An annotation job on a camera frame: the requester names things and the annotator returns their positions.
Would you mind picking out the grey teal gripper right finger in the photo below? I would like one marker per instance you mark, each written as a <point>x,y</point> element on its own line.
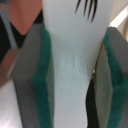
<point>111,79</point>

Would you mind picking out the grey teal gripper left finger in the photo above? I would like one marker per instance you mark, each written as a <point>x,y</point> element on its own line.
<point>33,79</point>

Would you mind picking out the white toy fish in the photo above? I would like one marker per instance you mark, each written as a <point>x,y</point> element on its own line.
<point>76,29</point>

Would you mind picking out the grey saucepan with handle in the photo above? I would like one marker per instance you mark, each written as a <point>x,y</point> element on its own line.
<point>5,18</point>

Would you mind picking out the pink stove board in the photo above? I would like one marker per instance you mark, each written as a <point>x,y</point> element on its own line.
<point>22,13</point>

